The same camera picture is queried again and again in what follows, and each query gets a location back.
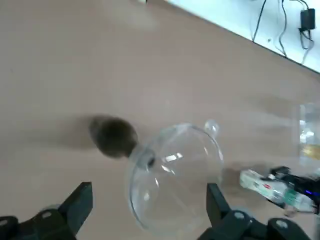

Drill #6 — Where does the clear acrylic shelf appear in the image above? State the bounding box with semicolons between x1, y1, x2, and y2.
292;102;320;166

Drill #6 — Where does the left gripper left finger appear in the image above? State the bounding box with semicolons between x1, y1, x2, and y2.
0;181;93;240

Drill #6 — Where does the black power adapter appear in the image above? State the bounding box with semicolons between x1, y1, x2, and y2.
299;8;316;33

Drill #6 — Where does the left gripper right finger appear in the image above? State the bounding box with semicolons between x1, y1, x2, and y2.
202;182;313;240

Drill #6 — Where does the clear glass funnel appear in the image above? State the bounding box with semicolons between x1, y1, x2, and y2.
127;119;225;232

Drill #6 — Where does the clear plastic drink bottle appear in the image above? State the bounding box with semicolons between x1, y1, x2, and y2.
239;169;316;213

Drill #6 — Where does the dark glass bottle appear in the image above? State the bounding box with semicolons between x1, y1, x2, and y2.
88;114;156;171

